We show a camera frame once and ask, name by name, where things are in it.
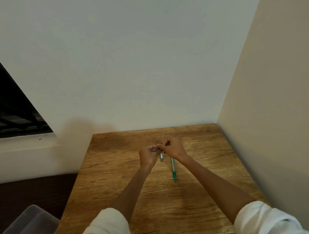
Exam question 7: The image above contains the person's left hand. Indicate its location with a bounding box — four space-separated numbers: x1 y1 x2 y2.
139 145 161 168

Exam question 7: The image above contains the person's right hand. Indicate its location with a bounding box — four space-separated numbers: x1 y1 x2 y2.
157 138 189 162

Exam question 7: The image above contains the person's left forearm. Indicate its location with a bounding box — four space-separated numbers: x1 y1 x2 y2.
83 164 155 234

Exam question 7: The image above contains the person's right forearm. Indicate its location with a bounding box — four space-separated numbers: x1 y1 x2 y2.
179 155 309 234

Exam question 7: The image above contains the green pen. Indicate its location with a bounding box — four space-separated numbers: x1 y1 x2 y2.
171 157 177 183

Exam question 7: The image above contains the dark window with bars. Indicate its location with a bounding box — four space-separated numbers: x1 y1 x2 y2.
0 62 54 139

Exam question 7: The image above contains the clear plastic container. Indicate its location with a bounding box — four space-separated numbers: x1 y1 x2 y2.
2 205 61 234

